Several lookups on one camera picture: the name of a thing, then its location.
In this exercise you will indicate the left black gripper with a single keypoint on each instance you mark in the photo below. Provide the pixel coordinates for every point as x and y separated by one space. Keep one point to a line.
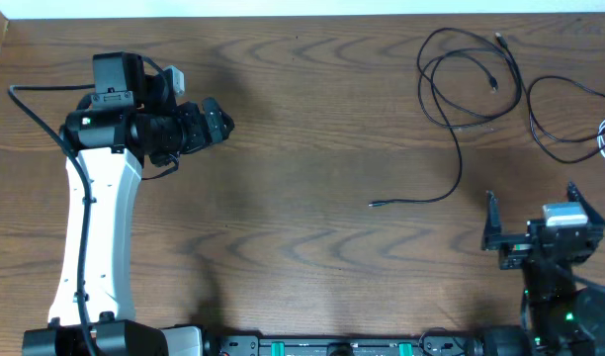
198 135

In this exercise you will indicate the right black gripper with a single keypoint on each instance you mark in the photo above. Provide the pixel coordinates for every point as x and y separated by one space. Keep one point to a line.
516 252

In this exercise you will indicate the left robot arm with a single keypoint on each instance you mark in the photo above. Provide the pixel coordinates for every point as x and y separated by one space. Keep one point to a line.
131 114

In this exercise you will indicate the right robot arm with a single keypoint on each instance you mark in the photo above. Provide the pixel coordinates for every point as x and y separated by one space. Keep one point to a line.
561 313

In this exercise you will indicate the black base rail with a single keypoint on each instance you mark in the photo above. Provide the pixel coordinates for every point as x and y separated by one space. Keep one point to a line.
436 341

